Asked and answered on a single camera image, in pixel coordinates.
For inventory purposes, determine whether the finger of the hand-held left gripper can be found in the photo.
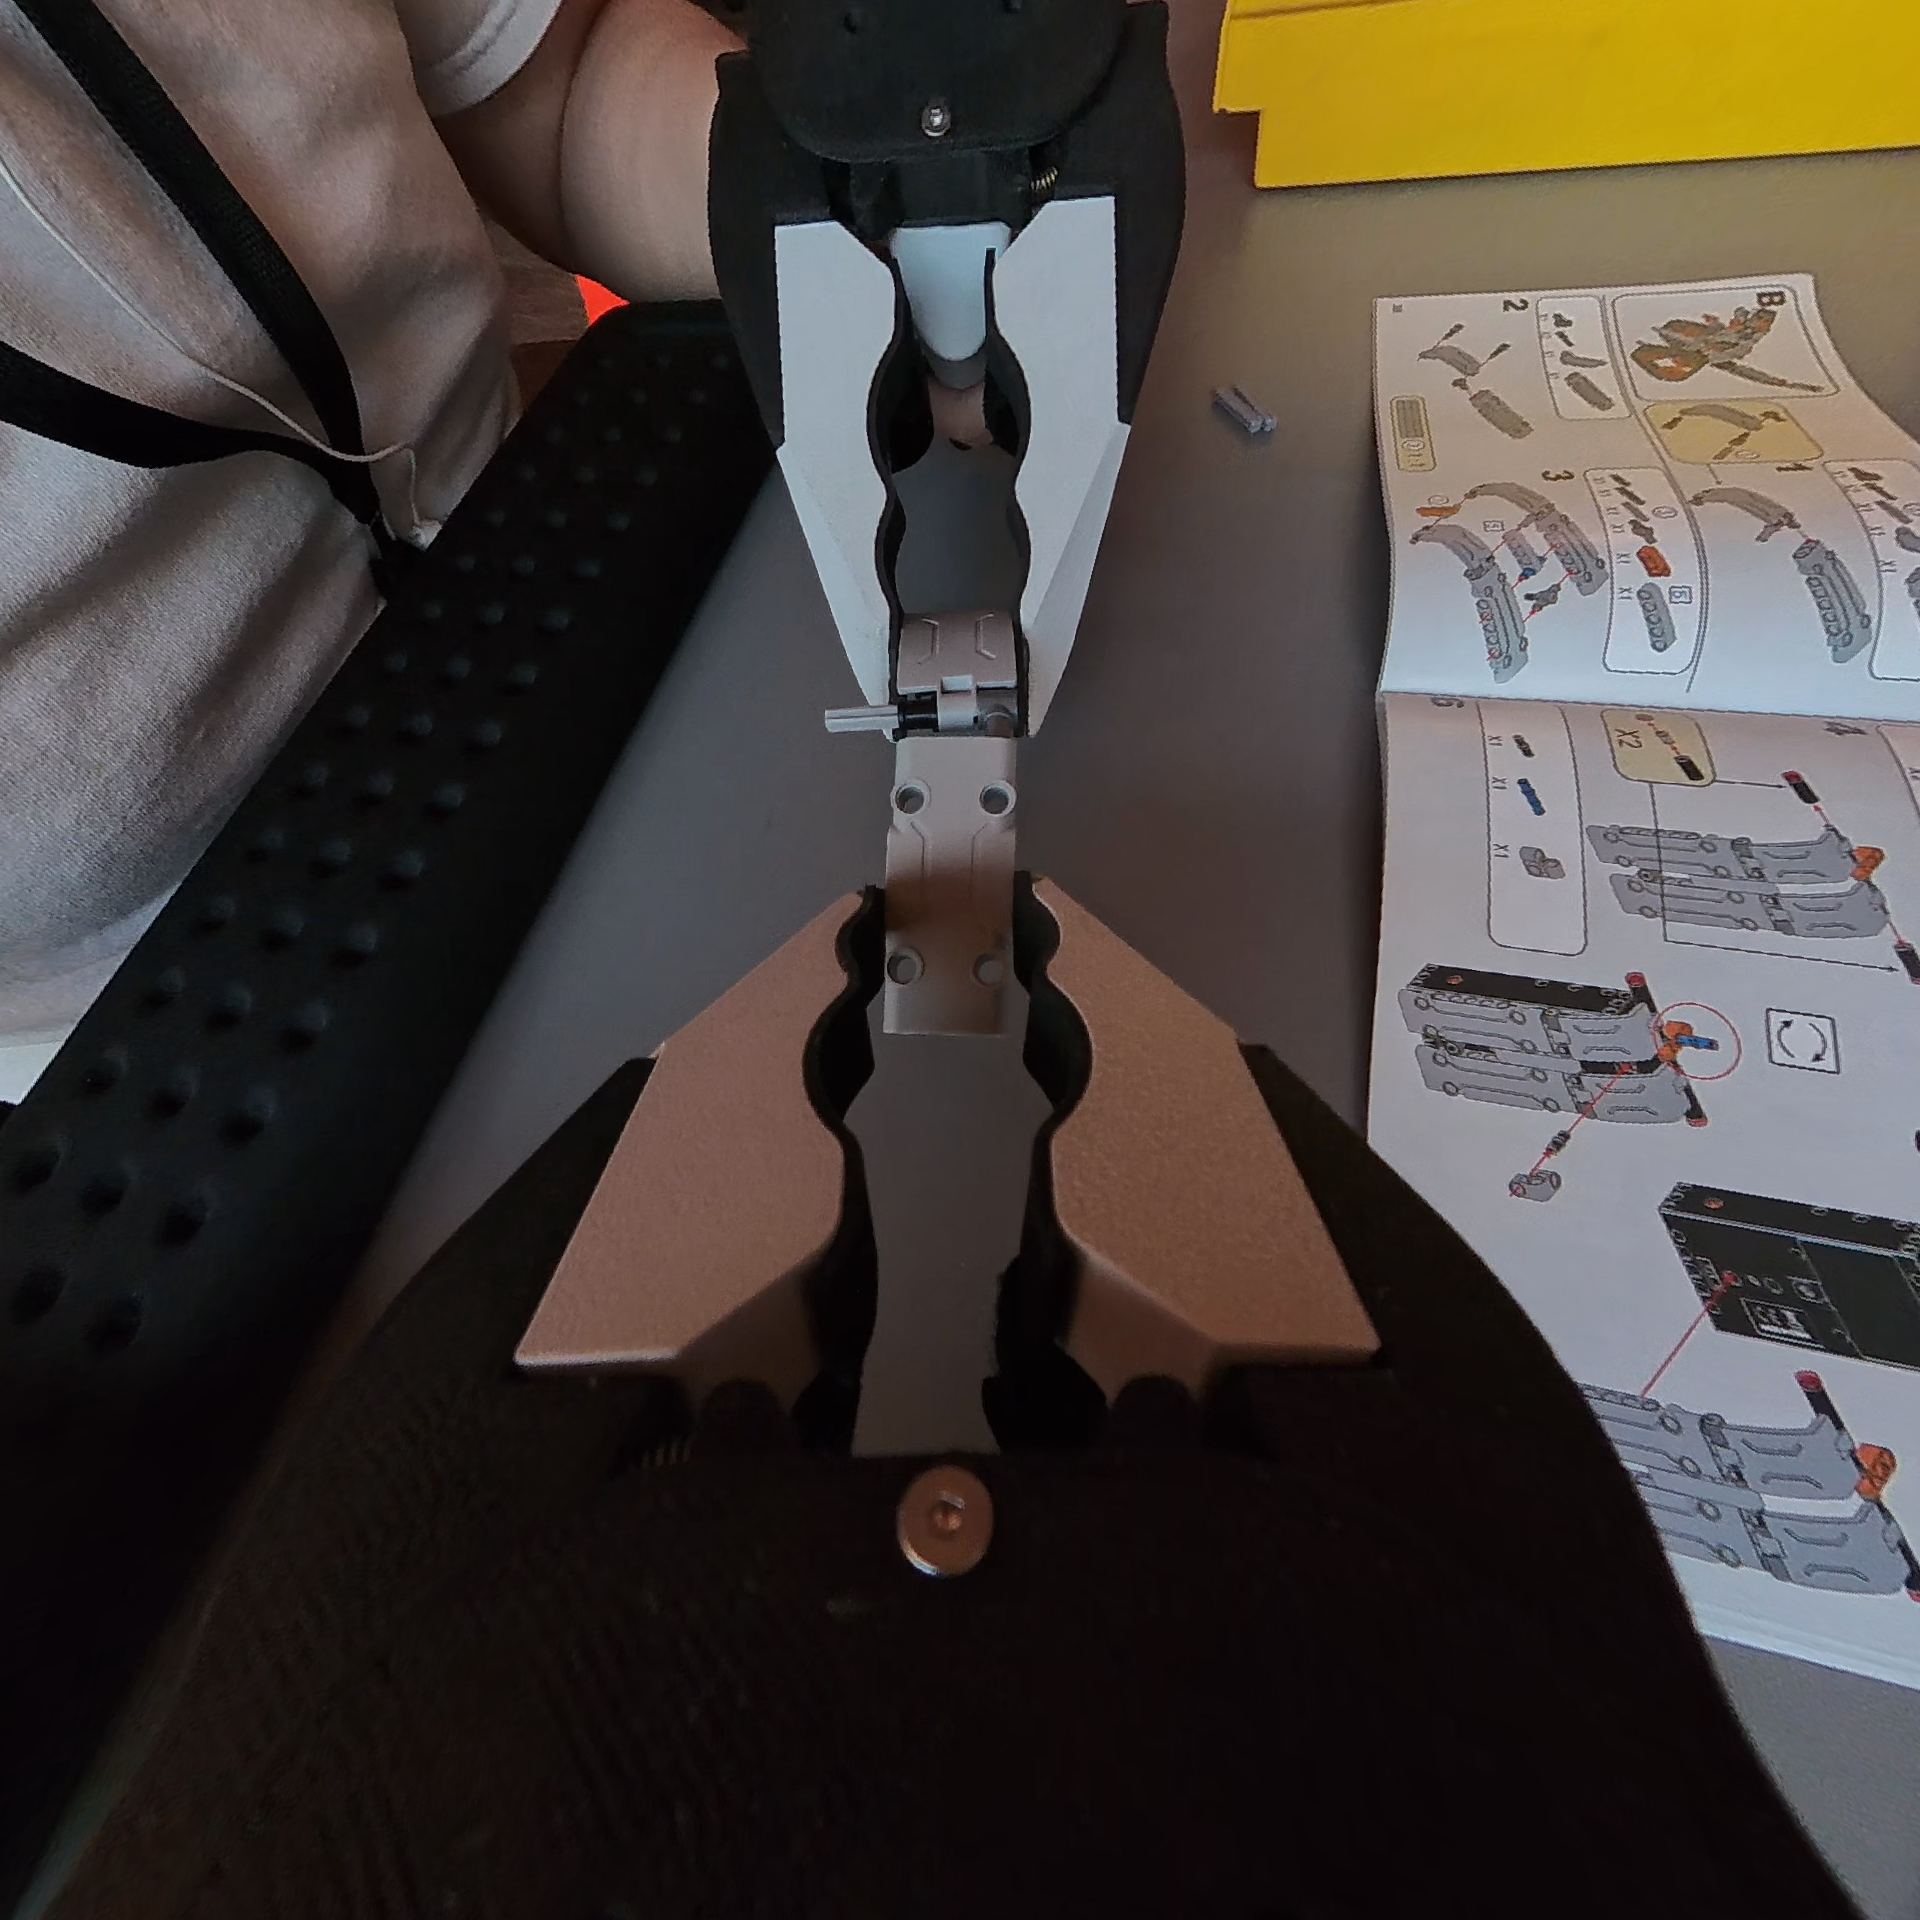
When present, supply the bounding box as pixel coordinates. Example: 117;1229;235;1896
772;200;922;722
983;192;1128;742

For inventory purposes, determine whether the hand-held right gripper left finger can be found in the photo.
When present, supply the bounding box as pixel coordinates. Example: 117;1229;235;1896
512;885;888;1397

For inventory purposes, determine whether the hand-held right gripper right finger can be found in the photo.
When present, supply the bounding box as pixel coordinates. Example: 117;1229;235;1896
989;874;1383;1390

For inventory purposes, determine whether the grey building block shell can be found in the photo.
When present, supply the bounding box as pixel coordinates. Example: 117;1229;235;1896
891;609;1033;745

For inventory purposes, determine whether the grey building panel with holes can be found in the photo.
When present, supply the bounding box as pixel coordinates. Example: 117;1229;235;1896
883;744;1024;1041

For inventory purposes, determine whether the person's left forearm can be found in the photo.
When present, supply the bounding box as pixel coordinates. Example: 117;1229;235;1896
559;8;725;304

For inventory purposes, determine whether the grey desk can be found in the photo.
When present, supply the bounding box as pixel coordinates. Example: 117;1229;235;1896
16;142;1920;1920

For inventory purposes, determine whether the black dotted mat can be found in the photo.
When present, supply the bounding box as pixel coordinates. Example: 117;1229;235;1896
0;299;784;1920

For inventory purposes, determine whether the open building instruction booklet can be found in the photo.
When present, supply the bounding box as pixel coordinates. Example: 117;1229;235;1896
1367;275;1920;1686

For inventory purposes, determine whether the yellow plastic bin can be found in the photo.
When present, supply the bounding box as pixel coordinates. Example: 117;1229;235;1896
1212;0;1920;192

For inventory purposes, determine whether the person in grey shirt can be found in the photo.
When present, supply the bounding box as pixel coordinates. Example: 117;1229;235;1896
0;0;602;1039

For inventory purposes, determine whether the black strap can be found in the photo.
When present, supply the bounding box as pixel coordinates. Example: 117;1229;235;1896
0;0;396;595

